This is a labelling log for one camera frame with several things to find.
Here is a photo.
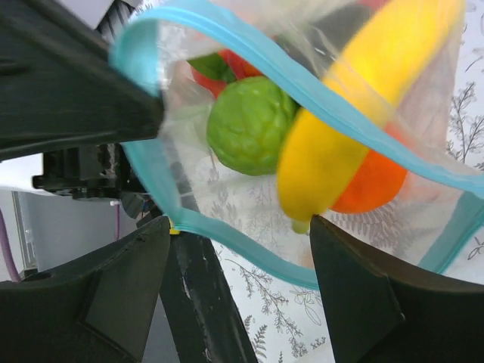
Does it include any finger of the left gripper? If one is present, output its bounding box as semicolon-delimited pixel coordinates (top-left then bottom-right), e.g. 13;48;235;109
1;1;164;160

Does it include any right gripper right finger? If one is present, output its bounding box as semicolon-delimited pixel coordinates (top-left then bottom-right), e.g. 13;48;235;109
310;216;483;362

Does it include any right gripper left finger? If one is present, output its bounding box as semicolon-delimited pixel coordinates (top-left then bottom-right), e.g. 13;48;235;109
1;217;170;362

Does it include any orange fruit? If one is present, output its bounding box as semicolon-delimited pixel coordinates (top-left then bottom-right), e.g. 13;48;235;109
321;127;407;214

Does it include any red bell pepper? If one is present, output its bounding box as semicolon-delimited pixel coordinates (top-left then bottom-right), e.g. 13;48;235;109
188;49;262;98

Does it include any large green custard apple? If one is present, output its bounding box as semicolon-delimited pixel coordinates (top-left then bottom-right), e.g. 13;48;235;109
206;76;299;176

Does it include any clear zip top bag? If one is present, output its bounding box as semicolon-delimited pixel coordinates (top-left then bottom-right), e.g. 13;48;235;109
110;1;483;289

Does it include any yellow banana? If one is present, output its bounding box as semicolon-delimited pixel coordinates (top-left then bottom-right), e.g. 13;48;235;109
277;1;464;233

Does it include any floral tablecloth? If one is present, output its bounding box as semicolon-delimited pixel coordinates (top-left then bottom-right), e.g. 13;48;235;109
203;1;483;362

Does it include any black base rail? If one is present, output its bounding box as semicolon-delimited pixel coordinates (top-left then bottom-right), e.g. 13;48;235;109
160;232;257;363

